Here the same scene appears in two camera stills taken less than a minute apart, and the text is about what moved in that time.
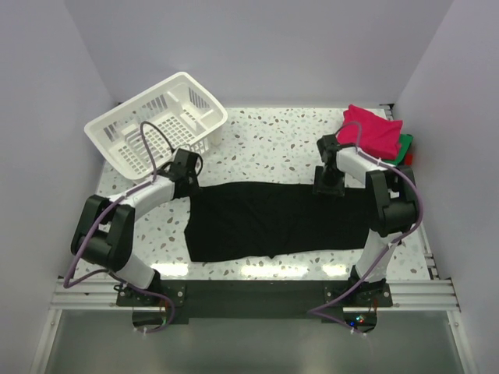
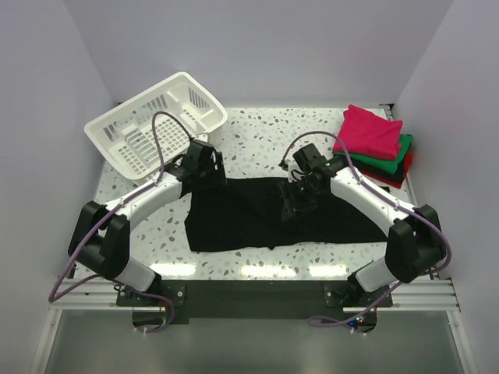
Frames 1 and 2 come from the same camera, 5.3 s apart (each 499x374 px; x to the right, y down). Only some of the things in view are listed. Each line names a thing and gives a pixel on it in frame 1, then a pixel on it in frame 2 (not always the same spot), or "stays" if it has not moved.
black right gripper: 320,187 to 291,205
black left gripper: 195,185 to 217,177
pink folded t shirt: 370,133 stays
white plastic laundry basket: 142,136 stays
